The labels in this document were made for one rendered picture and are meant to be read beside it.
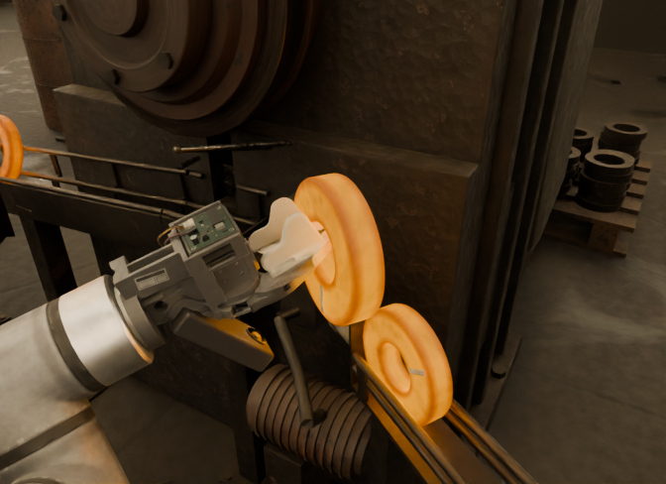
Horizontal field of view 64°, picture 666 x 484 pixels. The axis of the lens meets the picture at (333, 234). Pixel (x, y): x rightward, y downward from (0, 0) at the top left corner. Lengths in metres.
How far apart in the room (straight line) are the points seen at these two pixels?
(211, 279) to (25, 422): 0.18
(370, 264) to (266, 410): 0.49
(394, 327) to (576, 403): 1.15
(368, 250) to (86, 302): 0.24
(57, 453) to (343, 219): 0.30
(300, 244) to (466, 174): 0.39
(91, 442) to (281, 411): 0.45
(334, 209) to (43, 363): 0.27
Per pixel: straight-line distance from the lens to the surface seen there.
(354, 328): 0.75
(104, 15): 0.88
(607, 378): 1.88
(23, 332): 0.51
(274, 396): 0.93
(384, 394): 0.71
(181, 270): 0.49
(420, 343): 0.65
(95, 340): 0.49
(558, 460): 1.61
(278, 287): 0.49
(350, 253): 0.48
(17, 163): 1.56
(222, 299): 0.49
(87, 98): 1.30
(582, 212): 2.48
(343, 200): 0.49
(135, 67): 0.87
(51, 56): 3.83
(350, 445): 0.88
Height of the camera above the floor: 1.20
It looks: 30 degrees down
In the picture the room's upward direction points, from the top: straight up
